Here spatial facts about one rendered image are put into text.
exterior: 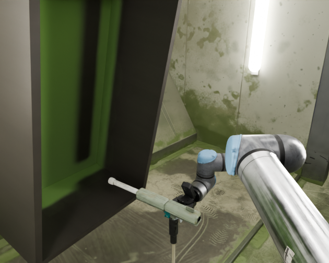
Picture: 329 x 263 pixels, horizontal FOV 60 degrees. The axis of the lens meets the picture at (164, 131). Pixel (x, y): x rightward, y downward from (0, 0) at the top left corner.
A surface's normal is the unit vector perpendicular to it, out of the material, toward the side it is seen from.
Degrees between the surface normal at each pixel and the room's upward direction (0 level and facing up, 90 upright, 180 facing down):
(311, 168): 90
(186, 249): 0
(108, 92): 90
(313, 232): 17
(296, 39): 90
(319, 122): 90
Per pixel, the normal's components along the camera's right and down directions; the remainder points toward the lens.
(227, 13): -0.64, 0.25
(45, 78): 0.80, 0.40
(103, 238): 0.01, -0.94
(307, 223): -0.24, -0.85
